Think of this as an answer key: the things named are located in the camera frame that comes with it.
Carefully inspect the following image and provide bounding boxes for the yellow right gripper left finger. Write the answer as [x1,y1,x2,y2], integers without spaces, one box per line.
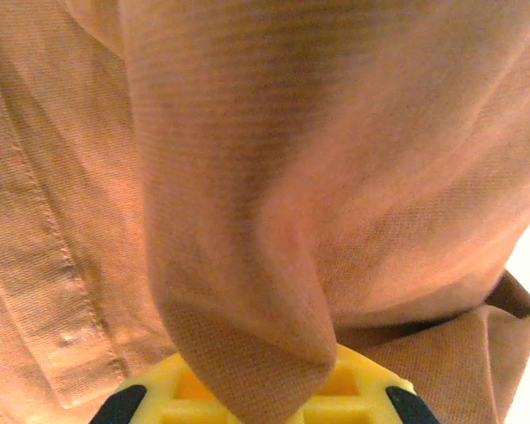
[89,352,231,424]

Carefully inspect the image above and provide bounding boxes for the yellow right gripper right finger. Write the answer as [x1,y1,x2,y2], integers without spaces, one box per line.
[291,344,442,424]

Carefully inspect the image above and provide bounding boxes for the brown long pants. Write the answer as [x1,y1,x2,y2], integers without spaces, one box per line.
[0,0,530,424]

